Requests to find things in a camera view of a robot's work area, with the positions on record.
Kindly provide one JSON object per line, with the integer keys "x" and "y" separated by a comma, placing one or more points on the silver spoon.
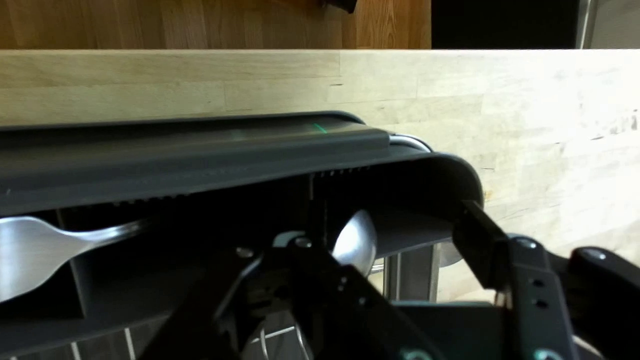
{"x": 356, "y": 242}

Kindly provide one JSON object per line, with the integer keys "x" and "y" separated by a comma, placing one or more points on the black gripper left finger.
{"x": 343, "y": 317}

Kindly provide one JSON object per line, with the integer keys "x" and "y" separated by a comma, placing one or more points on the steel dish rack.
{"x": 205, "y": 191}

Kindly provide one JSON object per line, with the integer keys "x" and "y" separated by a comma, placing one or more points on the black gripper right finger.
{"x": 526, "y": 287}

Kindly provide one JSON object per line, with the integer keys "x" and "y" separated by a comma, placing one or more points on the silver fork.
{"x": 32, "y": 250}

